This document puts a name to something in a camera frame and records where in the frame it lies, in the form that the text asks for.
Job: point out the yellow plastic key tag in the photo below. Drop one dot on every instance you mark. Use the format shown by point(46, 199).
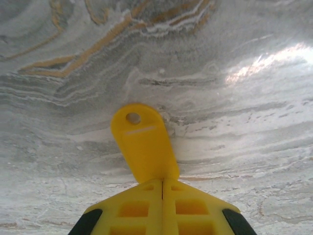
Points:
point(146, 147)

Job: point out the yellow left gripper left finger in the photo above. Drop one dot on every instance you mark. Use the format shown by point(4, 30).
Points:
point(137, 210)

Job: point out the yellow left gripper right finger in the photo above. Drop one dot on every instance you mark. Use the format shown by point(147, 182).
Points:
point(190, 210)

